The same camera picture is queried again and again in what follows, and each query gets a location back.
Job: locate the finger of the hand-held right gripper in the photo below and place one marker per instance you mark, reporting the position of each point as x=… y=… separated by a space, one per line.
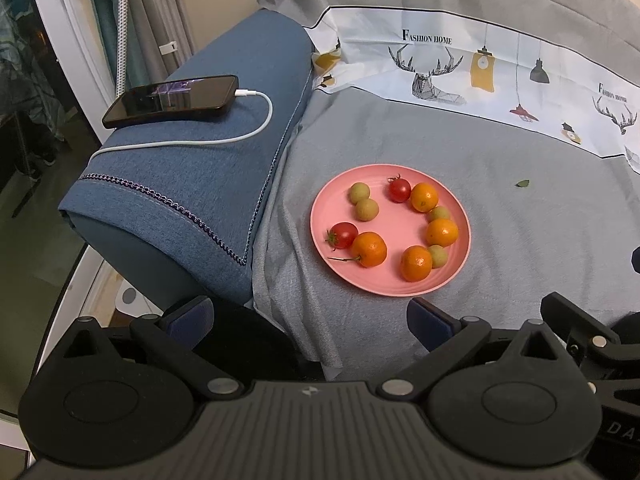
x=636 y=260
x=580 y=330

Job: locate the white dotted board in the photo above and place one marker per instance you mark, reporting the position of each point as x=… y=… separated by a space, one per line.
x=135 y=300

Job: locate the white curtain clip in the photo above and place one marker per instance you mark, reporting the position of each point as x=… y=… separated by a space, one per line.
x=168 y=47

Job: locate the black smartphone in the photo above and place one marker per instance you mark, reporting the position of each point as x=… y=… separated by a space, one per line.
x=170 y=100

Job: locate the mandarin orange with stem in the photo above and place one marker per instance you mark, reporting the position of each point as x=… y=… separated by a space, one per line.
x=370 y=249

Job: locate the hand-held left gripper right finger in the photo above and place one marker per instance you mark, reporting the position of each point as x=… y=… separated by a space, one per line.
x=427 y=325

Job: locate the grey curtain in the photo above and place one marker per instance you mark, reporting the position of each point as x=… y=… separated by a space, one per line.
x=160 y=10

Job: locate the small yellow-green fruit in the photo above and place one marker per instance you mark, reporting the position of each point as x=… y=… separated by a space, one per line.
x=366 y=209
x=359 y=192
x=440 y=212
x=437 y=257

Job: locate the grey printed bedsheet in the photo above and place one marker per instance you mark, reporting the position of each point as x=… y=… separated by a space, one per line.
x=525 y=125

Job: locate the pink plate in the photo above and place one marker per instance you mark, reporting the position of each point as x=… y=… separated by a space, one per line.
x=390 y=227

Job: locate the blue sofa armrest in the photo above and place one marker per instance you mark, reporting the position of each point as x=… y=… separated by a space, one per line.
x=200 y=185

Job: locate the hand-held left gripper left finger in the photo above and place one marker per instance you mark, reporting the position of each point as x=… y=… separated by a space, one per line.
x=195 y=317

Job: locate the teal curtain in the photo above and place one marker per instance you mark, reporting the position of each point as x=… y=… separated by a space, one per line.
x=102 y=10

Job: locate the red cherry tomato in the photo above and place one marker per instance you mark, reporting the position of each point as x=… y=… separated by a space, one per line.
x=399 y=190
x=343 y=235

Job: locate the small mandarin orange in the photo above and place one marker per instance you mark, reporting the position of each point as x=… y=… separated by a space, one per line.
x=416 y=263
x=424 y=197
x=442 y=232

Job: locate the white round frame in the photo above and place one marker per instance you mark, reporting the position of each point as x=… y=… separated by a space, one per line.
x=75 y=35

